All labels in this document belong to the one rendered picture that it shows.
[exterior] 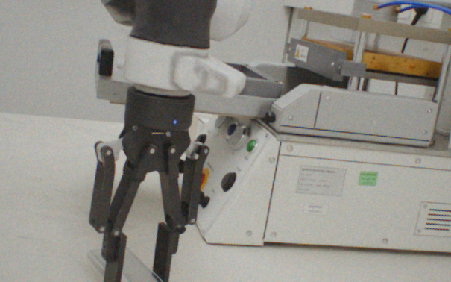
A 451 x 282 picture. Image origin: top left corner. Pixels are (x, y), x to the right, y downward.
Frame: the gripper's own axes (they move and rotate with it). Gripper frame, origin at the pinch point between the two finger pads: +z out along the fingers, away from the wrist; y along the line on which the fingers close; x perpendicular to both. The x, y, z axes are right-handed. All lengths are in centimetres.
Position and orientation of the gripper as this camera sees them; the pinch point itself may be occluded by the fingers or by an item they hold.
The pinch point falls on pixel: (139, 259)
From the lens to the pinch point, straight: 73.6
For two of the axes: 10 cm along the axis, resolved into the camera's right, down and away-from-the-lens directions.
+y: -8.3, 0.0, -5.5
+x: 5.3, 2.7, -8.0
